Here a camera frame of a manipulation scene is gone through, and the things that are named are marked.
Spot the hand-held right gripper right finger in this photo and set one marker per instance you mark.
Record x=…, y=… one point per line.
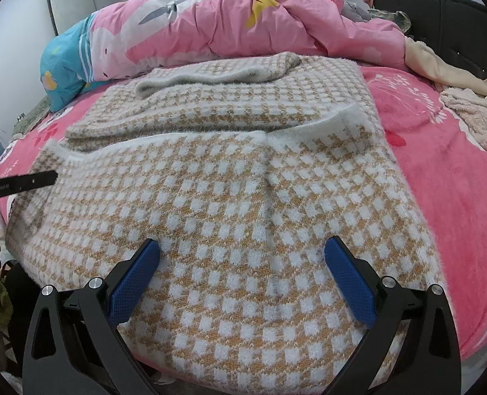
x=350, y=279

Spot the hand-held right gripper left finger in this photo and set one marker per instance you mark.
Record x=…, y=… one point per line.
x=134, y=279

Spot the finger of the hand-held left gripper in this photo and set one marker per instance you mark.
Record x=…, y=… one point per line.
x=29, y=181

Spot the tan white checked knit coat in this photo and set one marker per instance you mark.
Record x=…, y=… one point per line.
x=227, y=197

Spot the grey-green mat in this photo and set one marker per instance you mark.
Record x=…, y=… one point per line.
x=33, y=119

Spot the pink floral bed sheet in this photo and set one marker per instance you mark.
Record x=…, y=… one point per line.
x=453, y=197

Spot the grey board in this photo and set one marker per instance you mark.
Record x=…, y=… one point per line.
x=70, y=8

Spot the cream fluffy garment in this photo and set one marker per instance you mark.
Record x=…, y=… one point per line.
x=482, y=119

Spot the beige garment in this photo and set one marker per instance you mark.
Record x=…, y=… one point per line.
x=429, y=63

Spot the pink printed quilt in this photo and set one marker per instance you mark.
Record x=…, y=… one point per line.
x=227, y=24

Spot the patterned garment on headboard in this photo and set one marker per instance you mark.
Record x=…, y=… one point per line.
x=396, y=18

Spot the grey garment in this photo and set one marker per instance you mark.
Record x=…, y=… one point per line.
x=354, y=10

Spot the black bed headboard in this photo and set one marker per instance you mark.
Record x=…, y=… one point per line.
x=453, y=20

